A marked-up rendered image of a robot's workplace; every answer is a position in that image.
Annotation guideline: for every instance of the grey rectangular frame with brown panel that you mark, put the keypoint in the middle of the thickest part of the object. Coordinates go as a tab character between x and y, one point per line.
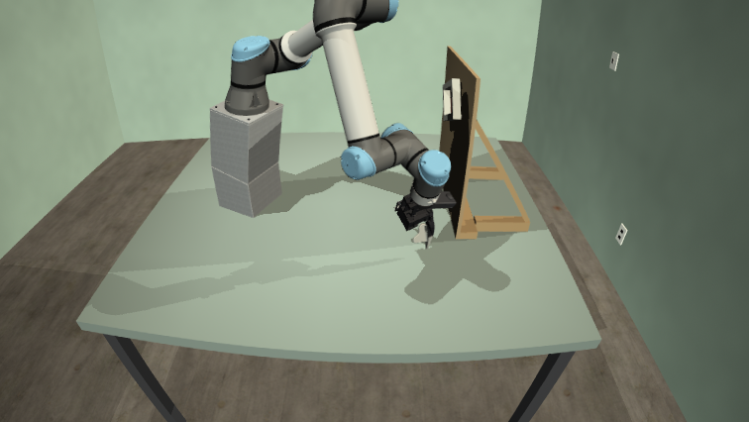
452	109

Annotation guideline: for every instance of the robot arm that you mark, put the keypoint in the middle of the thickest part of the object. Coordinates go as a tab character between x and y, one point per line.
253	58

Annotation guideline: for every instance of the brown wooden board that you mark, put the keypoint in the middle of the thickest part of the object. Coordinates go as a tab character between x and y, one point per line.
457	139

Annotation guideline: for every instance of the wooden a-frame stand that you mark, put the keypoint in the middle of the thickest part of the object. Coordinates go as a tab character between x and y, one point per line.
471	226

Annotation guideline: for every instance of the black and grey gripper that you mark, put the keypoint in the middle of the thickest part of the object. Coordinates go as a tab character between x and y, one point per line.
408	217

